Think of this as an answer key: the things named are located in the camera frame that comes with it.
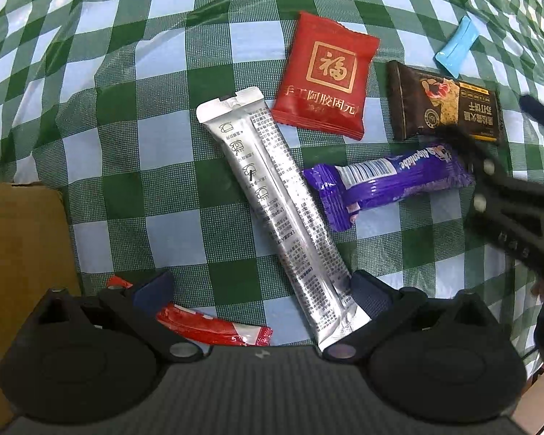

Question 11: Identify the red square snack packet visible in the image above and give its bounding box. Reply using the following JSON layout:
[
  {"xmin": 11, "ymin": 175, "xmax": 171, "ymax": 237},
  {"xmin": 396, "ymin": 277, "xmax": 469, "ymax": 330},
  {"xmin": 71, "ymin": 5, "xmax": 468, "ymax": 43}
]
[{"xmin": 271, "ymin": 11, "xmax": 382, "ymax": 141}]

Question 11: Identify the thin red stick packet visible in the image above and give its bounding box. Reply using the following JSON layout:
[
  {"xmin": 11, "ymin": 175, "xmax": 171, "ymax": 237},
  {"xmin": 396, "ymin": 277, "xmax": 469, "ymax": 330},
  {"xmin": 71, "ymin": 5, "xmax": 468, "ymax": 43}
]
[{"xmin": 106, "ymin": 275, "xmax": 273, "ymax": 348}]

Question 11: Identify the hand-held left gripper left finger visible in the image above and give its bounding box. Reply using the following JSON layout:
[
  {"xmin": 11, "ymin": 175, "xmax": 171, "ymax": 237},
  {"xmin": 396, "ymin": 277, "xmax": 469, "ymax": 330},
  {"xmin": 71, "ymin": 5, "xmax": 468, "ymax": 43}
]
[{"xmin": 34, "ymin": 269, "xmax": 205, "ymax": 365}]

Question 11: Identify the brown cardboard box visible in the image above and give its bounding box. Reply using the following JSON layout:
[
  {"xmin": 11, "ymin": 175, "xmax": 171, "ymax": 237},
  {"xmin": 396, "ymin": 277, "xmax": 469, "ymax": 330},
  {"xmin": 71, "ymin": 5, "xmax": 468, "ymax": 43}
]
[{"xmin": 0, "ymin": 180, "xmax": 83, "ymax": 435}]

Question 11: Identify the dark brown chocolate packet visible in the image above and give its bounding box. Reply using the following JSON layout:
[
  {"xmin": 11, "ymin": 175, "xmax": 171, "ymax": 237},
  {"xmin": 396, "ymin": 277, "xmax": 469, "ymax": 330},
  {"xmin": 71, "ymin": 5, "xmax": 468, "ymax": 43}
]
[{"xmin": 386, "ymin": 60, "xmax": 502, "ymax": 146}]

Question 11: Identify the green checked sofa cover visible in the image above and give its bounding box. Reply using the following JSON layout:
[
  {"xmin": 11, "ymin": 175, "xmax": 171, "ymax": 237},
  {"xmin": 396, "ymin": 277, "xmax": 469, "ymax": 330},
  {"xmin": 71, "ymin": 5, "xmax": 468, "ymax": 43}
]
[{"xmin": 0, "ymin": 0, "xmax": 544, "ymax": 372}]

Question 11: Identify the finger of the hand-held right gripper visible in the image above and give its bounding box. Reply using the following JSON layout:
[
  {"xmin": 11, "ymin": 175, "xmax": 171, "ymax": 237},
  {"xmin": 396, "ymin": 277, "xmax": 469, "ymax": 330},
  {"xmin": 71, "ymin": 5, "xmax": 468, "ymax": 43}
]
[
  {"xmin": 433, "ymin": 124, "xmax": 508, "ymax": 218},
  {"xmin": 520, "ymin": 94, "xmax": 544, "ymax": 139}
]

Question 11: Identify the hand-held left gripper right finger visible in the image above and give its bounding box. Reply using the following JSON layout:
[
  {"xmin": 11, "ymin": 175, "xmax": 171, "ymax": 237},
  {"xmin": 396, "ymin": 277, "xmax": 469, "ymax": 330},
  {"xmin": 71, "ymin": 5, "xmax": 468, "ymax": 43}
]
[{"xmin": 322, "ymin": 270, "xmax": 499, "ymax": 365}]

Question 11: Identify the purple wafer bar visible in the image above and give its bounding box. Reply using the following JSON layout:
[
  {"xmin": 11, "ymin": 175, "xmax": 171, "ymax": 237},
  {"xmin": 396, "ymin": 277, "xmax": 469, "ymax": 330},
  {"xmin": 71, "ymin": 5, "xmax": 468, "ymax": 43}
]
[{"xmin": 302, "ymin": 142, "xmax": 475, "ymax": 233}]

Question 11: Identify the light blue candy packet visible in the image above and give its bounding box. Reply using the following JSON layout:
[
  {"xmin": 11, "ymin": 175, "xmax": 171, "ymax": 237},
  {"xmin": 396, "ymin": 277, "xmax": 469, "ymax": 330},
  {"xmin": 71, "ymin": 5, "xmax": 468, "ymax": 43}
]
[{"xmin": 434, "ymin": 14, "xmax": 479, "ymax": 78}]

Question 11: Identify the silver stick packet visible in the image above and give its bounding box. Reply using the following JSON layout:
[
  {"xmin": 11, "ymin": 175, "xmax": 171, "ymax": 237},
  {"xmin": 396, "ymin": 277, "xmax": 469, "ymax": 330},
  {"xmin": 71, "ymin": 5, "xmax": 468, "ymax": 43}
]
[{"xmin": 195, "ymin": 87, "xmax": 373, "ymax": 353}]

